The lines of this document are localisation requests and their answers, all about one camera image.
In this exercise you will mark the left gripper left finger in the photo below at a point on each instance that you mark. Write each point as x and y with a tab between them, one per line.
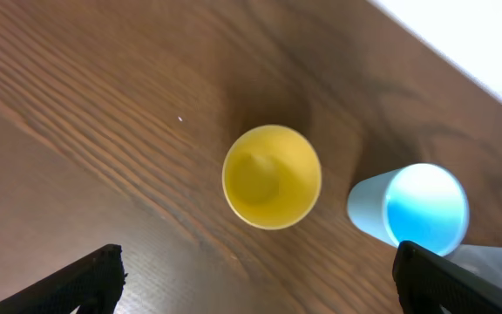
93	285

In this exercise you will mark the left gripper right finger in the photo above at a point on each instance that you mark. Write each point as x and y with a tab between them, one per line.
428	283

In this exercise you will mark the blue plastic cup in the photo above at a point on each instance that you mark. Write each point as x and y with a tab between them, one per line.
423	203

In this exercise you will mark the yellow plastic cup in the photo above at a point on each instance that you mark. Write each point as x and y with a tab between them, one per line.
271	177

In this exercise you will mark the clear plastic storage container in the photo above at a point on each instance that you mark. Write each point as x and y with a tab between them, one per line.
483	261

